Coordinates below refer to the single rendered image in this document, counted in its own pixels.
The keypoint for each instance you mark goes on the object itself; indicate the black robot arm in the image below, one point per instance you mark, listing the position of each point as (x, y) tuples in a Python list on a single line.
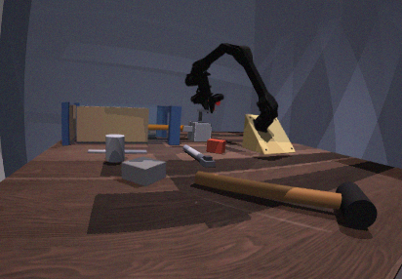
[(267, 104)]

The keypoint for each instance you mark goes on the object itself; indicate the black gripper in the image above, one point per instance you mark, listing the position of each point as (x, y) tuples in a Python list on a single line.
[(212, 99)]

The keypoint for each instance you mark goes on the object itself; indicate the black rubber mallet with wooden handle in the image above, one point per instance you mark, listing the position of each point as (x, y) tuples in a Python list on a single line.
[(357, 209)]

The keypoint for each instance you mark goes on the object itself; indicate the grey cylinder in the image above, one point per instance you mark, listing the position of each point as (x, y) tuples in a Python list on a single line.
[(114, 148)]

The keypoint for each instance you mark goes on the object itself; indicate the grey metal rod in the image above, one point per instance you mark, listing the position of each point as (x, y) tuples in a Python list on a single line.
[(205, 160)]

